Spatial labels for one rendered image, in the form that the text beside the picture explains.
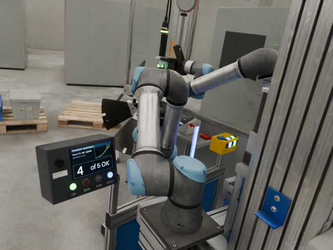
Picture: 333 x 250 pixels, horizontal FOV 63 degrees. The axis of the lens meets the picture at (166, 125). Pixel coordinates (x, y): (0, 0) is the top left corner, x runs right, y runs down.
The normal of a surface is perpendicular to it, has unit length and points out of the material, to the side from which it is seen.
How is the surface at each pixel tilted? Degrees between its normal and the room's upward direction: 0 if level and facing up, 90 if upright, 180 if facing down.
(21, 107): 95
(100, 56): 90
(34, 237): 0
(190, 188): 90
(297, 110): 90
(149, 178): 61
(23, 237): 0
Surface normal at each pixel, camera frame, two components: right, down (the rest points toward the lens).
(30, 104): 0.45, 0.44
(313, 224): -0.83, 0.08
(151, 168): 0.18, -0.54
